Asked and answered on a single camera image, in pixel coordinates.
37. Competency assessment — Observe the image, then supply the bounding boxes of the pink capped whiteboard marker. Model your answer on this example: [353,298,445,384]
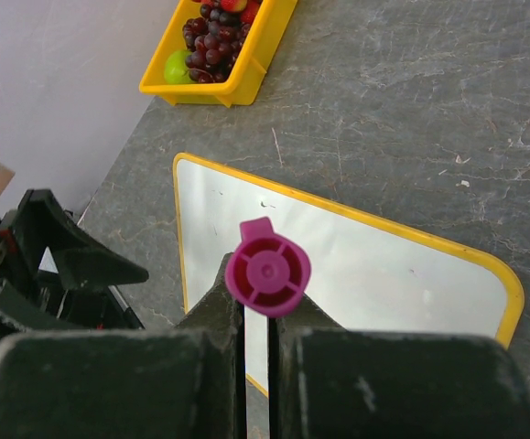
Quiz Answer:
[224,217,311,318]

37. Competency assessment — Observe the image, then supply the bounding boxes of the light green apple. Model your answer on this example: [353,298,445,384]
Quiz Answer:
[163,49,194,85]

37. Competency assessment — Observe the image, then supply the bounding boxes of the yellow framed whiteboard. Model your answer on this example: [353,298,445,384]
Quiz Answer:
[171,152,525,398]

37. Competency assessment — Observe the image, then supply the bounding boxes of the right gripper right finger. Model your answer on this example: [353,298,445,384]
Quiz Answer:
[268,298,530,438]

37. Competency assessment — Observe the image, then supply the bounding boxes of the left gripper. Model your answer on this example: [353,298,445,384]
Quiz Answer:
[0,189,149,340]

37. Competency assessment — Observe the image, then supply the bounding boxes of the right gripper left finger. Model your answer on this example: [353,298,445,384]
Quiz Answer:
[0,273,246,438]

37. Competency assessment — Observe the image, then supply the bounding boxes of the yellow plastic bin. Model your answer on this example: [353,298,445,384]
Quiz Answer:
[139,0,297,107]

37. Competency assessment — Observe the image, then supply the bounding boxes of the purple grape bunch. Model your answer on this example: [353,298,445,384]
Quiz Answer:
[182,14,253,83]

